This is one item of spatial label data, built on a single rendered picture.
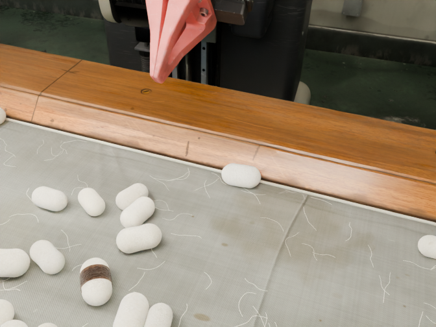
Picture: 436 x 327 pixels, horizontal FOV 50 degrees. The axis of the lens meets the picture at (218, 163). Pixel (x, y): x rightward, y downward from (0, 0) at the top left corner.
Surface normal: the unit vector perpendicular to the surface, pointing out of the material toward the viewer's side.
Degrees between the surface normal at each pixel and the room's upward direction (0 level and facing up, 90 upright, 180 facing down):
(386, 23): 88
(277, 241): 0
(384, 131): 0
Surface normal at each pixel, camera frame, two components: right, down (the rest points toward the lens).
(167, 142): -0.22, -0.12
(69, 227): 0.03, -0.77
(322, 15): -0.26, 0.59
